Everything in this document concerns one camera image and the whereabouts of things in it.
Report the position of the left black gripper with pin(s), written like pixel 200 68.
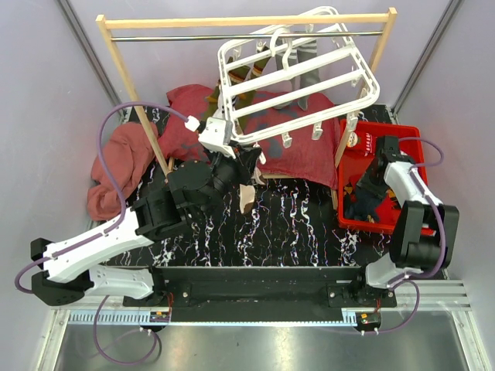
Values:
pixel 245 159

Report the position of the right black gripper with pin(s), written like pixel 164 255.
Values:
pixel 377 192

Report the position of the navy dark sock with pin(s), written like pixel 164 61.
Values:
pixel 364 203

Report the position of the white plastic clip hanger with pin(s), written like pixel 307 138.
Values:
pixel 298 68

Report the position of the olive green ribbed sock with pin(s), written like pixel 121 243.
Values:
pixel 236 76

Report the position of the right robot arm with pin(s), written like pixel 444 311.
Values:
pixel 423 237

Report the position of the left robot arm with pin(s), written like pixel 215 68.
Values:
pixel 73 269

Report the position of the red plastic bin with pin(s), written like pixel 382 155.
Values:
pixel 352 224

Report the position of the red patterned pillow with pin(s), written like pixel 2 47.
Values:
pixel 306 158

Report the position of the pink crumpled cloth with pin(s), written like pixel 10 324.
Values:
pixel 127 154

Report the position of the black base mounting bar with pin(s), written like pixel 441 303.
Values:
pixel 261 295

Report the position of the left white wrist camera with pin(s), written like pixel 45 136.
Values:
pixel 216 136

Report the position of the metal rack rail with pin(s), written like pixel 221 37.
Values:
pixel 126 39

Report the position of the wooden clothes rack frame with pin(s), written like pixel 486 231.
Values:
pixel 371 48

